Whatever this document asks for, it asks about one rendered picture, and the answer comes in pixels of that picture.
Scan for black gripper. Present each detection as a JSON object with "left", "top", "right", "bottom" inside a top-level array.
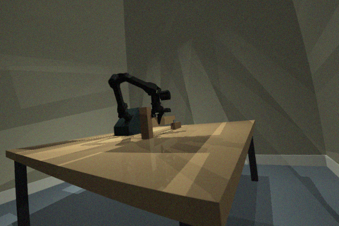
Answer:
[{"left": 151, "top": 101, "right": 171, "bottom": 124}]

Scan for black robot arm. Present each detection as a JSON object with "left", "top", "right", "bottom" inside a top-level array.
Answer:
[{"left": 109, "top": 73, "right": 171, "bottom": 122}]

